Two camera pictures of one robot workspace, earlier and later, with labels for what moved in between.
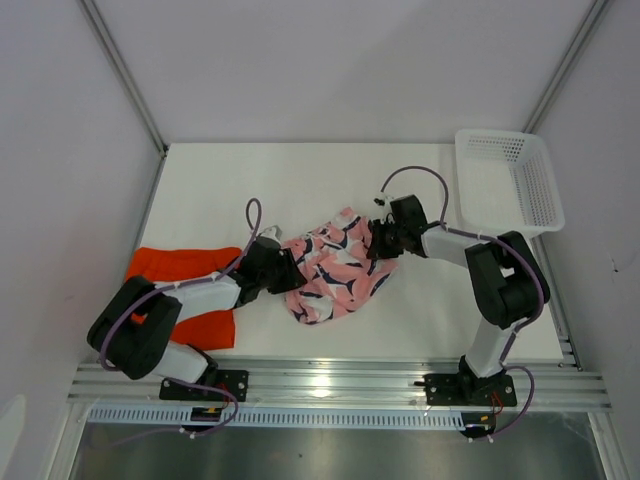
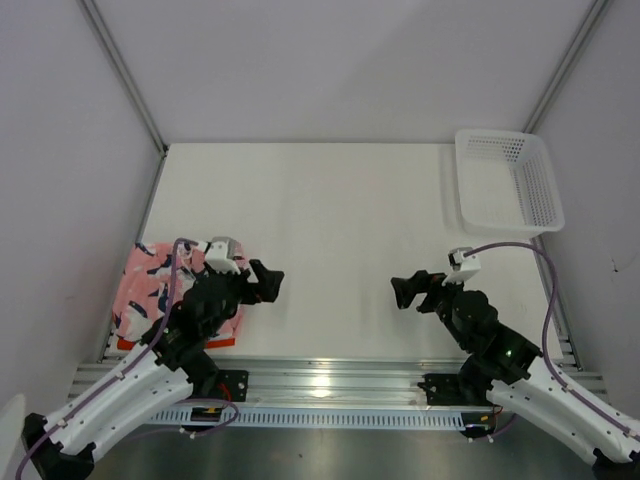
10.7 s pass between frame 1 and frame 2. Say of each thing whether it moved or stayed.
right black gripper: moved
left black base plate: stayed
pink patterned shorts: moved
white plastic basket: stayed
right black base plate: stayed
